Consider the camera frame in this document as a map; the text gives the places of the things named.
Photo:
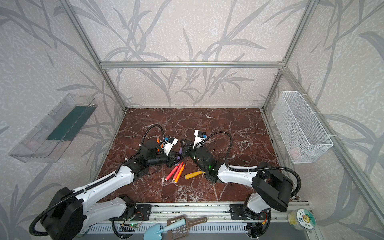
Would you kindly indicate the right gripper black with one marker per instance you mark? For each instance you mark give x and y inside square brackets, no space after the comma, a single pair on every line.
[188,148]

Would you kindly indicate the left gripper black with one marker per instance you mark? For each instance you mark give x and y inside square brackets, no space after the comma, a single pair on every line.
[172,159]

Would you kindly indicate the purple marker pen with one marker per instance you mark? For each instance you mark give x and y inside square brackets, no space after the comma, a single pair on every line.
[179,154]

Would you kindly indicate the pink marker pen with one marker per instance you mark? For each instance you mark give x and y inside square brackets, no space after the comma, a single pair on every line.
[172,172]

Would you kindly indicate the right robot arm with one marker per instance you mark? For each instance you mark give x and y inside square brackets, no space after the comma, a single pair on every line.
[274,186]

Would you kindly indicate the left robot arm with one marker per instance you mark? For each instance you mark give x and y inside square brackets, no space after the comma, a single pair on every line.
[71,211]

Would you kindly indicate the red marker pen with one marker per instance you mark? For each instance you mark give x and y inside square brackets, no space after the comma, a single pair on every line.
[178,170]

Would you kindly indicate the yellow toy shovel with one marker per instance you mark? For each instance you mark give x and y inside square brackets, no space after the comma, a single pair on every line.
[192,175]

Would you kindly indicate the small circuit board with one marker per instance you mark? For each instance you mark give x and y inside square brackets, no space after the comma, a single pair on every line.
[130,227]

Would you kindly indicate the light blue toy shovel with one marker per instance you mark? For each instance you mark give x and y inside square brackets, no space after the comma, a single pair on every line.
[155,231]

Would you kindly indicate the brown toy rake sieve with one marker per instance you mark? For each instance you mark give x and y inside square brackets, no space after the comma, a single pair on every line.
[183,231]

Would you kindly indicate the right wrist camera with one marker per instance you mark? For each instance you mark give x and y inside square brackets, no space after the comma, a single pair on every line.
[200,138]

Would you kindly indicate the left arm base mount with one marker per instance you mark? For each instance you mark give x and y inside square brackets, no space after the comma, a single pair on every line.
[137,212]

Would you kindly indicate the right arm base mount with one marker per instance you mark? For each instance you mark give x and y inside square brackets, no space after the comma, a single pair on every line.
[239,212]

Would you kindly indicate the clear plastic wall bin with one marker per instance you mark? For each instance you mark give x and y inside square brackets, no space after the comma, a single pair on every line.
[49,139]

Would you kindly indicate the white wire mesh basket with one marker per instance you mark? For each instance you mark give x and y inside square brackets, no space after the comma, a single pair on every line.
[303,135]

